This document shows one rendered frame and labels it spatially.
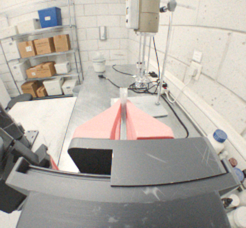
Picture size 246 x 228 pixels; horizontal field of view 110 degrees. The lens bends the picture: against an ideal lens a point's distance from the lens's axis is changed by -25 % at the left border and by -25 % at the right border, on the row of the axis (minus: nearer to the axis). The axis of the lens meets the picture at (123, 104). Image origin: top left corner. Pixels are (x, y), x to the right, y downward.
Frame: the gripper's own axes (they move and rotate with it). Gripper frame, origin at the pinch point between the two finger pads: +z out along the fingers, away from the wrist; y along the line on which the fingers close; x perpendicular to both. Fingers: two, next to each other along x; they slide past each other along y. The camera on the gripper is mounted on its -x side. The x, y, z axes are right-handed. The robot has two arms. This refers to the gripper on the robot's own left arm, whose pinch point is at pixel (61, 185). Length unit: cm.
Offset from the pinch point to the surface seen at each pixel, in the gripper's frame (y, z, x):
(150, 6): 56, -21, -2
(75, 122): 15.2, 4.4, 32.1
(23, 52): 41, -93, 226
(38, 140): -2.5, -2.5, 33.1
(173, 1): 68, -20, -7
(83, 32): 149, -58, 188
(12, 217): -22.6, 0.5, 9.6
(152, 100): 54, 24, 18
